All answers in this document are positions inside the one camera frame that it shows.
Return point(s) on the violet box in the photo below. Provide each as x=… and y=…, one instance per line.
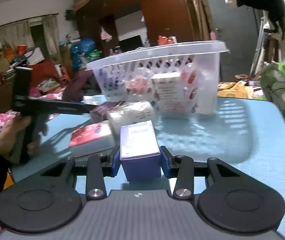
x=140, y=162

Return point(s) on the clear wrapped white packet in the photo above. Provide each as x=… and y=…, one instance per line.
x=132, y=115

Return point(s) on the beige curtains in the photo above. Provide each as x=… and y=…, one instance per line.
x=15, y=37

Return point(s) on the red and white box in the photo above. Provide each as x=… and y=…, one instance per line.
x=90, y=135

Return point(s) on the blue plastic bag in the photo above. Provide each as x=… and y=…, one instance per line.
x=82, y=52

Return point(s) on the white plastic basket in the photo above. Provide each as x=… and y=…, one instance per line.
x=207, y=85

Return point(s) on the metal crutches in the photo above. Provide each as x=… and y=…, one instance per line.
x=258, y=45

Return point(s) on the person's left hand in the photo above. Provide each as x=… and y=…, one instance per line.
x=7, y=137

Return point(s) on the pink floral cloth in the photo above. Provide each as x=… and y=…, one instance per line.
x=0, y=121

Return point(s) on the red and white plastic bag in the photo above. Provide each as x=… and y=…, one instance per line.
x=167, y=40

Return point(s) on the grey metal door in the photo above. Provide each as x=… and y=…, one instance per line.
x=232, y=30

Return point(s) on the plum purple box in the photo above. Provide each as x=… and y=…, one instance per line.
x=102, y=111

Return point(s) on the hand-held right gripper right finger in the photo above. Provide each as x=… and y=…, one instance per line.
x=164, y=160

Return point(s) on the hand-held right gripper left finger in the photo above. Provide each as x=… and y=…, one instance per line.
x=116, y=158

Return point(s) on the yellow printed cloth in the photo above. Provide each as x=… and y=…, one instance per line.
x=237, y=88

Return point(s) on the small white hanging bag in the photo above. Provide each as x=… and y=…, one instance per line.
x=106, y=33

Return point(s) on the green and white bag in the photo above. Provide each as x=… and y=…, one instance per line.
x=92, y=56

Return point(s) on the black monitor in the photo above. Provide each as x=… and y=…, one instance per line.
x=131, y=43

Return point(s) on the white and pink box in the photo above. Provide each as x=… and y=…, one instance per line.
x=168, y=92

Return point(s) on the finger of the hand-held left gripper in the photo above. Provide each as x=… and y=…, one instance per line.
x=65, y=107

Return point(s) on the brown wooden wardrobe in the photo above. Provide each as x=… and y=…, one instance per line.
x=162, y=10

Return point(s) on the pile of dark red clothes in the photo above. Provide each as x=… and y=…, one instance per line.
x=52, y=72

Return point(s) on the green patterned bag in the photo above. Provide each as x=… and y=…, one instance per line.
x=280, y=87

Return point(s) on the wooden planks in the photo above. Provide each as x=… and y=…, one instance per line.
x=195, y=10

